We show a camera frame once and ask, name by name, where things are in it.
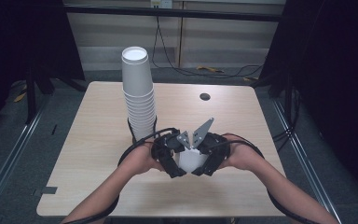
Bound person's left hand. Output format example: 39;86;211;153
129;142;166;174

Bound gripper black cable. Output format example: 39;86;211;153
61;127;181;224
211;133;323;224

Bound black metal stand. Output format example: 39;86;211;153
23;59;39;125

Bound person's right hand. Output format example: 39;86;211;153
217;133;269;173

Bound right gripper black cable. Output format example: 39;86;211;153
211;133;323;224

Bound single white paper cup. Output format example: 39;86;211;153
174;147;210;175

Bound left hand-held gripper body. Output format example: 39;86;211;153
150;127;191;164

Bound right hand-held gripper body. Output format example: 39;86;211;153
191;117;231;166

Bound long yellow floor scrap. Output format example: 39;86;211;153
196;64;226;75

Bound metal floor rail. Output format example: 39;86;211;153
271;98;343;224
0;94;50;216

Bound black curtain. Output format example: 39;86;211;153
259;0;358;204
0;0;86;132

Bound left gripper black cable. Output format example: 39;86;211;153
61;127;181;224

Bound grey tape strip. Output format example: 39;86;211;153
32;185;59;197

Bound black horizontal bar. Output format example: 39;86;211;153
62;4;286;22

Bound black wall cables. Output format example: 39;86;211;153
150;14;265;79

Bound white wall outlet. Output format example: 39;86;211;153
150;0;173;9

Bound black cup holder rack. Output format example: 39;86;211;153
127;115;158;145

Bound black floor cables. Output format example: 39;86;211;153
271;88;303;153

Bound stack of white paper cups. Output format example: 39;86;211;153
120;46;158;143

